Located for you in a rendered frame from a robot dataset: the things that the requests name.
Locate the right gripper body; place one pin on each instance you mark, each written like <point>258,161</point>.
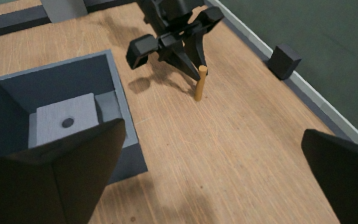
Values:
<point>141,47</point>

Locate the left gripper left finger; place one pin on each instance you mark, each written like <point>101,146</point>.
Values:
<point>62,181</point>

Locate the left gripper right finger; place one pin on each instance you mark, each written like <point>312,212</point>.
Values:
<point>333,162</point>

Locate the tan cylindrical peg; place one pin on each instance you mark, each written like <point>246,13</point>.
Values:
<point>200,84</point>

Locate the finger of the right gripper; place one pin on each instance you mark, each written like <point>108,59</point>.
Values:
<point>194,48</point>
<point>175,55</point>

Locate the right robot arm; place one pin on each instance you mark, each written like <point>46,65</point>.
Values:
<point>166,10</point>

